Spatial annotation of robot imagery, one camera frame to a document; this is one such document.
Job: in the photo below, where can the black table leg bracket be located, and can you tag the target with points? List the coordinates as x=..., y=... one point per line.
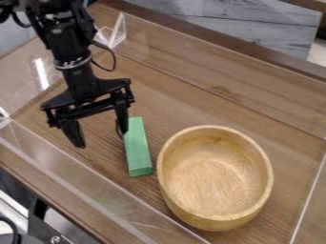
x=38, y=228

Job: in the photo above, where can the clear acrylic corner bracket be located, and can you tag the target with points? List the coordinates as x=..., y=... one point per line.
x=113, y=36

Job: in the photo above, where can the light wooden oval bowl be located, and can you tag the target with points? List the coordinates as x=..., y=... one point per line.
x=216, y=177

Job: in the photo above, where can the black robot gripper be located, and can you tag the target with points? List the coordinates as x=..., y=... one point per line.
x=90, y=95

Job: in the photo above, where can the green rectangular block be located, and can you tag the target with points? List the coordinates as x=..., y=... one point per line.
x=137, y=148

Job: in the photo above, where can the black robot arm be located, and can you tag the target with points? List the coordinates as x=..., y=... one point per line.
x=66, y=29

